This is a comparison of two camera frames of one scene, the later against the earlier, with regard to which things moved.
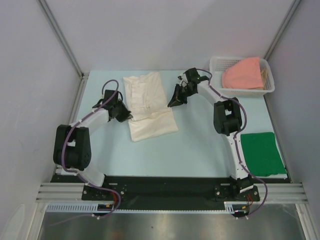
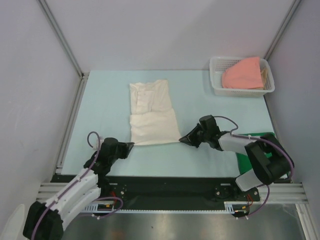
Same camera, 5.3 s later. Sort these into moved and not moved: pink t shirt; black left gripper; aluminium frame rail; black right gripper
Moved: black left gripper; black right gripper
Not moved: pink t shirt; aluminium frame rail
